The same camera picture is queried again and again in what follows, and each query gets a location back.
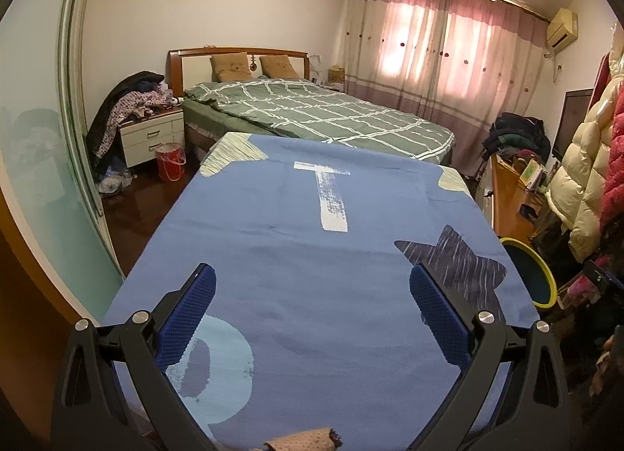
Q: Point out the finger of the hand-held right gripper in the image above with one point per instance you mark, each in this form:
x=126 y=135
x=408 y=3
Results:
x=604 y=276

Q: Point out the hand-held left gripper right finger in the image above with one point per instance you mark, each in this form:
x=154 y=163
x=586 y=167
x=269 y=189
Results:
x=438 y=314

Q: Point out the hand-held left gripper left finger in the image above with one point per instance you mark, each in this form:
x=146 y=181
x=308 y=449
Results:
x=187 y=309

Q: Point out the yellow rimmed blue bin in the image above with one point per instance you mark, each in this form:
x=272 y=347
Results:
x=529 y=270

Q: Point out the pink fabric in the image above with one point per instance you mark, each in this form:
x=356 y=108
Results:
x=582 y=292

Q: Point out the cream puffer jacket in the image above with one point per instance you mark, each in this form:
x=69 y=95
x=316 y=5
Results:
x=582 y=168

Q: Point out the red quilted jacket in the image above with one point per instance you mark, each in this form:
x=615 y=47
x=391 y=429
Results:
x=615 y=158

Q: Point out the blue printed tablecloth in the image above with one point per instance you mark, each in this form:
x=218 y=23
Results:
x=292 y=246

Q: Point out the wooden dresser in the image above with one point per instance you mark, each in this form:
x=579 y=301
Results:
x=509 y=197

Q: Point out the green desk calendar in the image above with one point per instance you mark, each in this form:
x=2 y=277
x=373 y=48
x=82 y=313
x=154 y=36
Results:
x=532 y=172

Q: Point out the clear plastic bottles pile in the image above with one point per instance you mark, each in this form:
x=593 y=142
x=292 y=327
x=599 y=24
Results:
x=114 y=183

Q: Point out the red bucket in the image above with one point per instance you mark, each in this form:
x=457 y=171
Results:
x=170 y=163

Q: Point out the black television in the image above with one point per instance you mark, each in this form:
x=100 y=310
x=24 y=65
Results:
x=573 y=122

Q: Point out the pile of dark clothes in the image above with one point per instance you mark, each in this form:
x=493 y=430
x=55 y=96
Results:
x=516 y=134

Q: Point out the brown knitted cloth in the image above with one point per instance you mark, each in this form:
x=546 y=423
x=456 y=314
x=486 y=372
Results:
x=302 y=440

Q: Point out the white nightstand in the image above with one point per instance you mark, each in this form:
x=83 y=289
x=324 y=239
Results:
x=148 y=139

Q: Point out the frosted glass sliding door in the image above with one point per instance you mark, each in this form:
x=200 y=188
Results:
x=44 y=163

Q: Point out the pile of mixed clothes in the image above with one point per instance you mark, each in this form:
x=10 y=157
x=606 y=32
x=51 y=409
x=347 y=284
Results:
x=124 y=104

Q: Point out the green checked duvet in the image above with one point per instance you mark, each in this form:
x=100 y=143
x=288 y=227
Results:
x=331 y=114

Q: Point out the brown pillow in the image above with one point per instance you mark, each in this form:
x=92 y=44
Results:
x=278 y=66
x=231 y=68

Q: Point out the wooden bed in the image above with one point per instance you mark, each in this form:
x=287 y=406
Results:
x=192 y=63

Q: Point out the beige air conditioner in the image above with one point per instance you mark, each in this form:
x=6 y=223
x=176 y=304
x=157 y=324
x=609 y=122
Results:
x=561 y=27

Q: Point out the small cardboard box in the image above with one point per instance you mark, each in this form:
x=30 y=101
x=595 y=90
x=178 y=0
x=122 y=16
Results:
x=336 y=76

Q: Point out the pink window curtain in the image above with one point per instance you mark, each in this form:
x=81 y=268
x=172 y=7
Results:
x=438 y=51

